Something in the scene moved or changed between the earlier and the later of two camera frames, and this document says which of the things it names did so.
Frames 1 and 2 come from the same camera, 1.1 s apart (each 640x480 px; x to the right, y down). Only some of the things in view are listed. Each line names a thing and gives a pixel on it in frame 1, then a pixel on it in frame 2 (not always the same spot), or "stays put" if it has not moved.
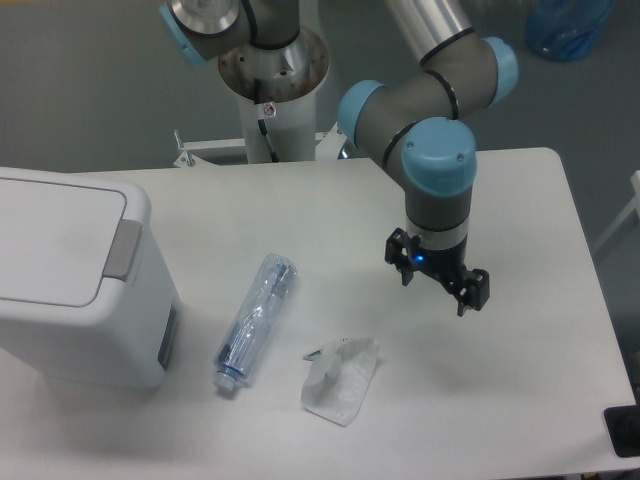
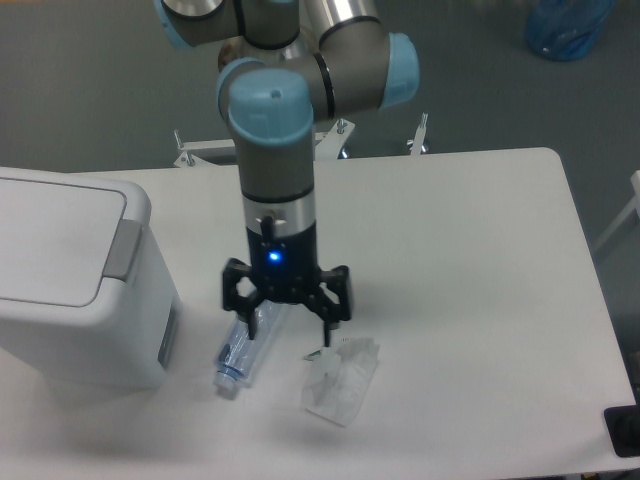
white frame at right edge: [633, 206] stays put
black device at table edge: [623, 425] stays put
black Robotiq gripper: [471, 288] to [285, 269]
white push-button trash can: [88, 296] stays put
